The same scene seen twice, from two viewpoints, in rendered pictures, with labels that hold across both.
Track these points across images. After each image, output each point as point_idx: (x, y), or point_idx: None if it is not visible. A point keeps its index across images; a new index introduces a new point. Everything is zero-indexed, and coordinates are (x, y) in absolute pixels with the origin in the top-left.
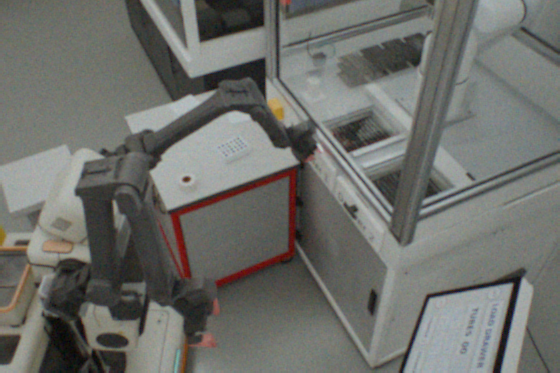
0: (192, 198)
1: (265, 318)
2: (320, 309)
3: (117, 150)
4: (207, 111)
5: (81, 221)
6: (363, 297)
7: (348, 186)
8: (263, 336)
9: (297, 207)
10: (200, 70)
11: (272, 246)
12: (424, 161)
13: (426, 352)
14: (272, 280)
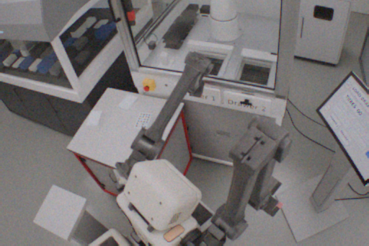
0: None
1: (205, 195)
2: (225, 172)
3: (132, 155)
4: (187, 84)
5: (187, 206)
6: None
7: (234, 92)
8: (212, 203)
9: None
10: (84, 95)
11: (184, 161)
12: (295, 45)
13: (344, 128)
14: (191, 178)
